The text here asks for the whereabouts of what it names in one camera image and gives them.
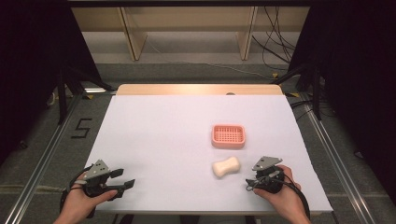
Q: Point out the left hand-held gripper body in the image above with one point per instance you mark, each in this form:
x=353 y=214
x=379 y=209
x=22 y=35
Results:
x=97 y=174

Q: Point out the yellow black floor tape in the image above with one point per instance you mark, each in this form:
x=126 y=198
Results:
x=89 y=96
x=292 y=94

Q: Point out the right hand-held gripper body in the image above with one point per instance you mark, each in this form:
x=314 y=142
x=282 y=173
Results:
x=267 y=174

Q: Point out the beige wooden shelf unit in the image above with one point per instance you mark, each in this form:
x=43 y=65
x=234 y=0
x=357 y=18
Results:
x=134 y=34

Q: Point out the white table cover sheet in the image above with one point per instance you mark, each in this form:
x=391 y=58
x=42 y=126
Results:
x=162 y=146

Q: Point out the black metal stand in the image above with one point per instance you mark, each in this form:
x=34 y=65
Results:
x=316 y=93
x=62 y=96

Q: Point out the person's right hand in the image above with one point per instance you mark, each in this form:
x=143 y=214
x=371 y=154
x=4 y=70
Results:
x=285 y=197

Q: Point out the cream soap bar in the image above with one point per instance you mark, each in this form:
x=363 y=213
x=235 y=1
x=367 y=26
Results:
x=226 y=167

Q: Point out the pink soap dish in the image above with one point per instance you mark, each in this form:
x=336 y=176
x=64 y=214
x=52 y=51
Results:
x=228 y=136

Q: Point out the aluminium floor rail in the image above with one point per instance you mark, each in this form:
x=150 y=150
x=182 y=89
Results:
x=40 y=161
x=339 y=161

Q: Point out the person's left hand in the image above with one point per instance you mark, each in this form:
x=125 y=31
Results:
x=81 y=200

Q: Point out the black curtain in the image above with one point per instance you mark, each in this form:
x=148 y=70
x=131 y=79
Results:
x=358 y=77
x=34 y=68

